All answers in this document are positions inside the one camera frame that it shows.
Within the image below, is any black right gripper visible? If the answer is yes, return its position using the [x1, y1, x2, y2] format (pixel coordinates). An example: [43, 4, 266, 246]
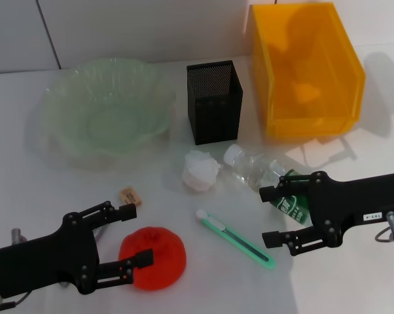
[259, 171, 394, 256]

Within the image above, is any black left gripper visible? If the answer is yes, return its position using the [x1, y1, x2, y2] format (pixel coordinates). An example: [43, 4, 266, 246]
[0, 201, 154, 300]

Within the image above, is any red-orange fruit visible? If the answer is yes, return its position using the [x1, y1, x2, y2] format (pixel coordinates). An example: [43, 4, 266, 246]
[118, 225, 187, 291]

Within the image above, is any small tan eraser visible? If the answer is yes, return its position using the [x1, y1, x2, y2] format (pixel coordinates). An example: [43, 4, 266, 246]
[118, 186, 142, 207]

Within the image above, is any green utility knife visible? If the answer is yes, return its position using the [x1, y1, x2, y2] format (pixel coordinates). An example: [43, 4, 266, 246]
[195, 209, 276, 271]

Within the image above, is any clear green-label water bottle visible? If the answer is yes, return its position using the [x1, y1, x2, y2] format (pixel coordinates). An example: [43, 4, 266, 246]
[223, 144, 315, 226]

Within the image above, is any white paper ball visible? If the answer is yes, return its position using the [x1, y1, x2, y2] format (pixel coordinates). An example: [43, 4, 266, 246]
[181, 150, 221, 192]

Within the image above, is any black mesh pen holder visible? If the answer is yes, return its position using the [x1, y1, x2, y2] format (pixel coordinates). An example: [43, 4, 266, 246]
[186, 60, 243, 146]

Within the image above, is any green glass fruit plate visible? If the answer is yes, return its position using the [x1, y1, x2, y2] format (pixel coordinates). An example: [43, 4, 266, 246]
[36, 58, 177, 169]

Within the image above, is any yellow plastic bin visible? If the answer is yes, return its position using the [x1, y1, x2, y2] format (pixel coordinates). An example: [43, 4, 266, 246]
[251, 1, 367, 137]

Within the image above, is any left gripper cable with plug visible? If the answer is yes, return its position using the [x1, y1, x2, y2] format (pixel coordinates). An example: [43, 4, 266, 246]
[0, 228, 37, 310]

